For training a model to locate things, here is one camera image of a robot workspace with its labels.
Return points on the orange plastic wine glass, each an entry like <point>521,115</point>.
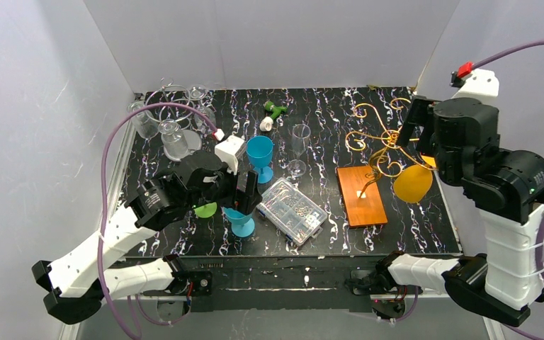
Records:
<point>415,181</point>

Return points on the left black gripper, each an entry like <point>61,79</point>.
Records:
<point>234,188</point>

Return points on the green plastic wine glass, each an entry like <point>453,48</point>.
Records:
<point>206,211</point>

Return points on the teal plastic wine glass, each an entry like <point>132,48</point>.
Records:
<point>259,150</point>

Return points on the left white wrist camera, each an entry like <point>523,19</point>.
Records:
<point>231,150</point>

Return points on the clear glass back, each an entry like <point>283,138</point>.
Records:
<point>197,95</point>

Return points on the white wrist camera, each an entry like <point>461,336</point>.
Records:
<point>231,150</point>
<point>480,84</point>

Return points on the silver wire wine glass rack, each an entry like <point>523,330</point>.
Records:
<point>169,92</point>

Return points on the green white toy drill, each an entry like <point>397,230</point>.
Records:
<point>274,112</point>

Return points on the clear glass front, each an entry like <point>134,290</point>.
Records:
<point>173,139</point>

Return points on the gold wire wine glass rack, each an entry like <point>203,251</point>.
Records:
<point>358,184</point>

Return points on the clear plastic screw box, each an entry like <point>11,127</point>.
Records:
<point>298,217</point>

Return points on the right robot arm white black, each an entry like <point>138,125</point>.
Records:
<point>506,186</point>

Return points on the blue plastic wine glass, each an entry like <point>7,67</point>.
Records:
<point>242,225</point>

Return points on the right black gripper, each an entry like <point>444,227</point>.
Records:
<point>422,122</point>

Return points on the clear glass left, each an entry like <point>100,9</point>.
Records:
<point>144,122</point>

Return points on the clear wine glass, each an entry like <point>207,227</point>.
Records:
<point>300,139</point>

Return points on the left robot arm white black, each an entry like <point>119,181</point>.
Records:
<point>78,284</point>

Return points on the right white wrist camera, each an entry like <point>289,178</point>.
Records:
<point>480,84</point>

